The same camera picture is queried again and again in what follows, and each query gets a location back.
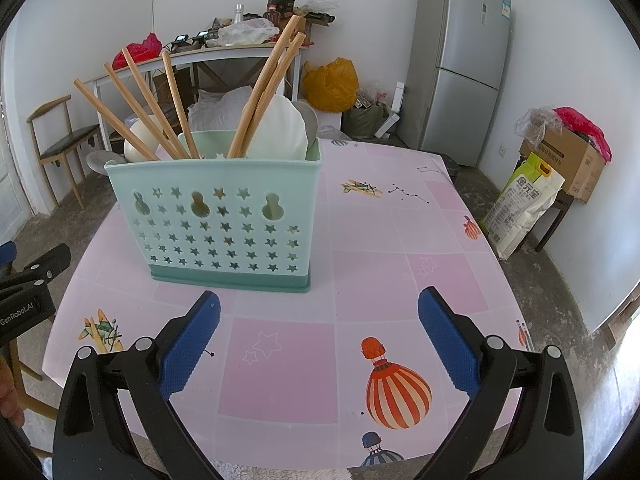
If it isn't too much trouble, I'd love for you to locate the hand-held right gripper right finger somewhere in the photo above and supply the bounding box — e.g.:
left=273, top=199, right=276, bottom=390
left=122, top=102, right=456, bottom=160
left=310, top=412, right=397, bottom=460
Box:
left=417, top=286, right=583, bottom=480

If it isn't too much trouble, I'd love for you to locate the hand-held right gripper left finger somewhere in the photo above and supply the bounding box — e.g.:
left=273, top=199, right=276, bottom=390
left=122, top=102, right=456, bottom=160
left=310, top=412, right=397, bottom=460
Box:
left=52, top=290, right=222, bottom=480

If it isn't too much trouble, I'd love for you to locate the small white ceramic spoon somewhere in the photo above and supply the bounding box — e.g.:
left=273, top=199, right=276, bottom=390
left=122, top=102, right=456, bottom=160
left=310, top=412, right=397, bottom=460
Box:
left=123, top=114, right=174, bottom=163

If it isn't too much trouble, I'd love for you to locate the green star-cutout utensil holder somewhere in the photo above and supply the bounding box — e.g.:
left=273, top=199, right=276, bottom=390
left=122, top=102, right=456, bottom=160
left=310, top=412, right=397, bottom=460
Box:
left=104, top=130, right=325, bottom=295

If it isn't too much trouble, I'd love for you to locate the person's left hand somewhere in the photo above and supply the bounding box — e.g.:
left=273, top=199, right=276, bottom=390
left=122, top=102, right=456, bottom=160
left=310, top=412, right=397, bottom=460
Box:
left=0, top=356, right=26, bottom=429

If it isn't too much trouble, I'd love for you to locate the white door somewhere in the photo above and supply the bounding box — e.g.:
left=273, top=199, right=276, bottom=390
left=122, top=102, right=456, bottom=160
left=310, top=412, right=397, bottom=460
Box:
left=0, top=110, right=32, bottom=234

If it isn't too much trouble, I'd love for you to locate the wooden chair with dark seat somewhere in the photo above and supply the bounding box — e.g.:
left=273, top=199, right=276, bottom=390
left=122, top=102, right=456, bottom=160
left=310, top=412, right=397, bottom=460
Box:
left=26, top=95, right=103, bottom=211

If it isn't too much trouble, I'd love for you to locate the white and green rice bag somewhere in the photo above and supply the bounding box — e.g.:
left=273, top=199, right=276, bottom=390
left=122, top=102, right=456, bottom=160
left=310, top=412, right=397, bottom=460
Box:
left=480, top=152, right=566, bottom=261

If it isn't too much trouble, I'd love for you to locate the dark wooden stool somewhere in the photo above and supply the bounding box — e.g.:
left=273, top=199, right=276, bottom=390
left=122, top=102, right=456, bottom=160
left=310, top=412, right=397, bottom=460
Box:
left=532, top=187, right=576, bottom=254

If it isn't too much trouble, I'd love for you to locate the flat cardboard piece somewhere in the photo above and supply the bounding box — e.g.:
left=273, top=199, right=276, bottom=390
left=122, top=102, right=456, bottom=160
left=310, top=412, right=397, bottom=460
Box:
left=600, top=292, right=640, bottom=346

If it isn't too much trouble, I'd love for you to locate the brown cardboard box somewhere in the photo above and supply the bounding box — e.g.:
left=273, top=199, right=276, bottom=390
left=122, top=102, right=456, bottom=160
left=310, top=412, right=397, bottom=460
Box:
left=151, top=66, right=197, bottom=126
left=519, top=125, right=609, bottom=205

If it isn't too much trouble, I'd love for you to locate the white plastic sack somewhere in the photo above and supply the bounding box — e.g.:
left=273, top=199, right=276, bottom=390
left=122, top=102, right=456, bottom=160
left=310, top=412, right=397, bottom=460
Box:
left=187, top=87, right=256, bottom=134

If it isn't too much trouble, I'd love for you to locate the flat white box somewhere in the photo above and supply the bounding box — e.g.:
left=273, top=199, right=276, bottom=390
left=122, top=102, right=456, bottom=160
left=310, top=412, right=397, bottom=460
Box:
left=375, top=112, right=401, bottom=140

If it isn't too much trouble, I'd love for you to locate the red plastic bag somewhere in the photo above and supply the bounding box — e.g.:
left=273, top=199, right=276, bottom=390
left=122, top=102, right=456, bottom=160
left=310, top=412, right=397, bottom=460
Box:
left=111, top=32, right=164, bottom=71
left=552, top=106, right=613, bottom=163

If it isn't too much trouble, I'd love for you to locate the clear plastic bag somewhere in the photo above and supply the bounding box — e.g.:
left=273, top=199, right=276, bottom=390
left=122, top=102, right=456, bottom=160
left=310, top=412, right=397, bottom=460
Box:
left=514, top=105, right=564, bottom=144
left=357, top=80, right=391, bottom=109
left=299, top=0, right=341, bottom=16

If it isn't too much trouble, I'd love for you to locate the green sack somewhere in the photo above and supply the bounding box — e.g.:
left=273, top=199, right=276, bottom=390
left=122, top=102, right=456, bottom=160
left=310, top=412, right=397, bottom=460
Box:
left=345, top=102, right=391, bottom=141

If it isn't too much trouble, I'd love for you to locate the white side table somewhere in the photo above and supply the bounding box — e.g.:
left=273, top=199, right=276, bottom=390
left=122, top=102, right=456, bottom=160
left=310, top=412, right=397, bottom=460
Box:
left=82, top=40, right=307, bottom=127

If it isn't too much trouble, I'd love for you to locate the silver refrigerator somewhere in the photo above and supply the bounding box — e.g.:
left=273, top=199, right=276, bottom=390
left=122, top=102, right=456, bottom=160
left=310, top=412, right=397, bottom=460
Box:
left=400, top=0, right=514, bottom=169

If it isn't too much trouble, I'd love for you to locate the yellow plastic bag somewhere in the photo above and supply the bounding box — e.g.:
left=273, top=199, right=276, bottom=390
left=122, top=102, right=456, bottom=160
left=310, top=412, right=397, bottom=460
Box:
left=302, top=57, right=361, bottom=114

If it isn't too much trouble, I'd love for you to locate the white plastic bag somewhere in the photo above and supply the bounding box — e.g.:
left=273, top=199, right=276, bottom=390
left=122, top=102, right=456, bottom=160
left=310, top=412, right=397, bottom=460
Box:
left=217, top=17, right=281, bottom=47

